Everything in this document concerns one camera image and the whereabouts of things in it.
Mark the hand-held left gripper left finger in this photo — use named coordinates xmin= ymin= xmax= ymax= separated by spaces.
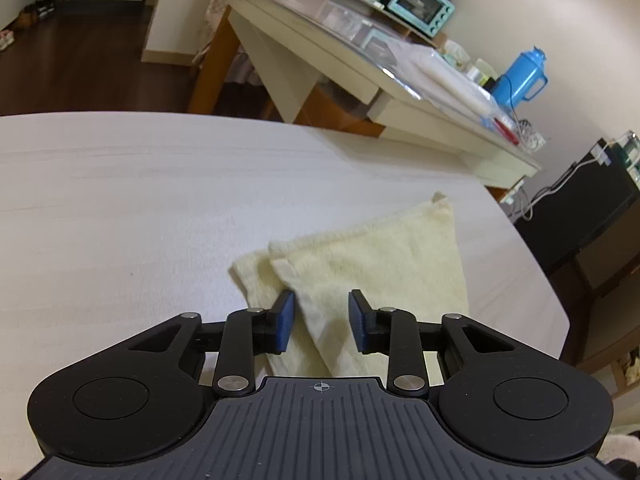
xmin=115 ymin=291 xmax=296 ymax=397

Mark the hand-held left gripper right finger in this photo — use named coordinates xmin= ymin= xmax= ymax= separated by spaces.
xmin=348 ymin=289 xmax=526 ymax=397

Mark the cream yellow towel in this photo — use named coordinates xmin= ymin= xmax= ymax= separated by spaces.
xmin=230 ymin=191 xmax=471 ymax=378

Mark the white power strip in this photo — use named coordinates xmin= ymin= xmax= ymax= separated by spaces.
xmin=500 ymin=177 xmax=526 ymax=206

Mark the wooden stand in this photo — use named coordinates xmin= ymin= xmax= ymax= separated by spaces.
xmin=550 ymin=230 xmax=640 ymax=376

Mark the black box cabinet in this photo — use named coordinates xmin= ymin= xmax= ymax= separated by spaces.
xmin=512 ymin=152 xmax=640 ymax=273

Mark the clear bag of white sheets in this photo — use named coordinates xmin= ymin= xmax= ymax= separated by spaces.
xmin=390 ymin=42 xmax=501 ymax=116

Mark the cream dining table glass top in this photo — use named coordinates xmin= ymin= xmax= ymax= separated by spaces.
xmin=187 ymin=0 xmax=543 ymax=186

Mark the pale plastic tub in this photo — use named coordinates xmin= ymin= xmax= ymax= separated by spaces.
xmin=470 ymin=58 xmax=496 ymax=86

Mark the clear plastic container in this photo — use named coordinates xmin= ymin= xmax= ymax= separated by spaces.
xmin=361 ymin=27 xmax=401 ymax=61
xmin=322 ymin=2 xmax=373 ymax=41

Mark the crumpled white green bag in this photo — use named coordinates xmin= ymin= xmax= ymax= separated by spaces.
xmin=442 ymin=40 xmax=471 ymax=68

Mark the blue thermos jug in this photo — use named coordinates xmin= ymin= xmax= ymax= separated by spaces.
xmin=490 ymin=46 xmax=549 ymax=111

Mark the teal toaster oven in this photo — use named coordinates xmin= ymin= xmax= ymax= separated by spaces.
xmin=385 ymin=0 xmax=456 ymax=38

